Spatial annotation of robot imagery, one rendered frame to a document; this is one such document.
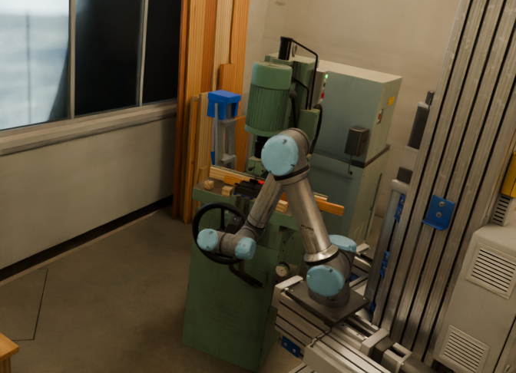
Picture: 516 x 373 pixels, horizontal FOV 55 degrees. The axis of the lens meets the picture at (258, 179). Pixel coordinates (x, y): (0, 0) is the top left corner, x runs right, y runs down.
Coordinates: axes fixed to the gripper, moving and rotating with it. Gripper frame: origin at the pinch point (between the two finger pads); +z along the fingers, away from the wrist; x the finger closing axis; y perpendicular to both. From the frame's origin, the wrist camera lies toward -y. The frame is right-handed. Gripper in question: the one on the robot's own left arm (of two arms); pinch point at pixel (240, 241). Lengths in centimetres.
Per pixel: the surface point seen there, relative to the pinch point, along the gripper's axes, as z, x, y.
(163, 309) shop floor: 76, -63, 49
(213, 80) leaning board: 148, -108, -118
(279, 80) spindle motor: 0, -1, -71
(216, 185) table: 25.5, -27.8, -23.4
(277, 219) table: 20.3, 7.4, -13.3
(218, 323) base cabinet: 50, -19, 43
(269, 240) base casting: 25.5, 4.6, -3.6
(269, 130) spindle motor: 11, -3, -51
